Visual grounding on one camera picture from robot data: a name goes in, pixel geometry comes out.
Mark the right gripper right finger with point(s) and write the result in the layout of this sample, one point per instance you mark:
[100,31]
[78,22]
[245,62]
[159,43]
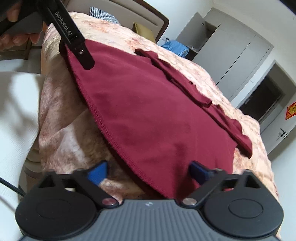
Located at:
[218,181]

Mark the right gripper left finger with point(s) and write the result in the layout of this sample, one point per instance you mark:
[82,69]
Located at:
[85,182]

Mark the dark red shirt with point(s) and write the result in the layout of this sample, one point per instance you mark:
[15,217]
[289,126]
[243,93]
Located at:
[154,118]

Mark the white bedroom door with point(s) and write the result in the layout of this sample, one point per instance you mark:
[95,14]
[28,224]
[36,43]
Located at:
[280,127]

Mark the blue clothing pile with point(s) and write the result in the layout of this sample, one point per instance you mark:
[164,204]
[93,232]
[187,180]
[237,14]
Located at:
[176,47]

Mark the person's left hand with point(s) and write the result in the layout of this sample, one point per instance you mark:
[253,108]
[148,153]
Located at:
[8,41]

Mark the houndstooth checked pillow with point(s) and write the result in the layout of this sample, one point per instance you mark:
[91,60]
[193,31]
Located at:
[102,15]

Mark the pink floral bed quilt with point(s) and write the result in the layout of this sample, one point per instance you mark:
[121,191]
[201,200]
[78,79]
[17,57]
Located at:
[69,138]

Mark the brown beige headboard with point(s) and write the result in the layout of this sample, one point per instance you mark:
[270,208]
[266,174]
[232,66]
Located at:
[127,12]

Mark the olive yellow pillow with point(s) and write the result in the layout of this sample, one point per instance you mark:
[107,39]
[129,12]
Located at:
[143,31]

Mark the red diamond door decoration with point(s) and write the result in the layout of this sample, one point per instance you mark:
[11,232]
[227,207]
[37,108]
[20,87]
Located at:
[291,111]

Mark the grey built-in wardrobe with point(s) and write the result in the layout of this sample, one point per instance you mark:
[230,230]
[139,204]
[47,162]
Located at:
[227,49]

